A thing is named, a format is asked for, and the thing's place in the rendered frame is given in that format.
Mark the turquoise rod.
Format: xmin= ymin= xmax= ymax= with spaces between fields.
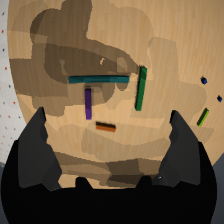
xmin=68 ymin=75 xmax=129 ymax=83

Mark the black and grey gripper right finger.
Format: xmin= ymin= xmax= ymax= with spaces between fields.
xmin=158 ymin=110 xmax=217 ymax=224

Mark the brown rod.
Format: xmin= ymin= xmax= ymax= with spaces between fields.
xmin=96 ymin=122 xmax=116 ymax=132

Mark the small blue cube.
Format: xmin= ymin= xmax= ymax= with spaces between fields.
xmin=201 ymin=77 xmax=207 ymax=85

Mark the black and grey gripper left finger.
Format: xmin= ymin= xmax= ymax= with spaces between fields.
xmin=1 ymin=107 xmax=62 ymax=224

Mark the purple rod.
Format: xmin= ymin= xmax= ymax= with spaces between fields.
xmin=85 ymin=88 xmax=92 ymax=120

